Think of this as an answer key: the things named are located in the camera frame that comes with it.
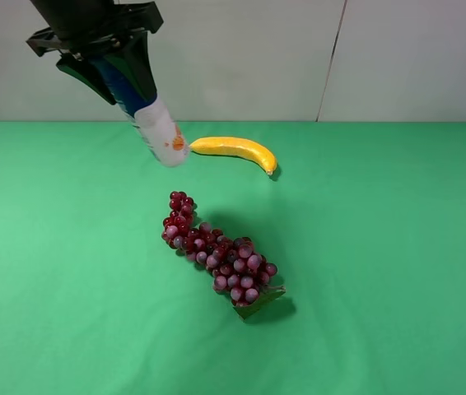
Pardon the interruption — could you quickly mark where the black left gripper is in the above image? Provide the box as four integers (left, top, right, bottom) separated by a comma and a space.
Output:
26, 1, 164, 105

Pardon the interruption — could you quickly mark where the blue and white yogurt bottle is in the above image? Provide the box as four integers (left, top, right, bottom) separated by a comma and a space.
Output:
90, 58, 189, 167

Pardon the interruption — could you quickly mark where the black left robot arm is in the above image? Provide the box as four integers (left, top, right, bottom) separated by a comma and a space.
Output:
26, 1, 163, 109

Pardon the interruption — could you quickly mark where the yellow banana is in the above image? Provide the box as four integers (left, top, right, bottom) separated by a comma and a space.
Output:
189, 137, 277, 176

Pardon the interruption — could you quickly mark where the red grape bunch with leaf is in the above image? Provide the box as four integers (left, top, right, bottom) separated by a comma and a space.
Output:
161, 191, 287, 320

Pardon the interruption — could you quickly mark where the green tablecloth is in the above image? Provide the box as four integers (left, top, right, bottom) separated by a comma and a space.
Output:
0, 123, 466, 394

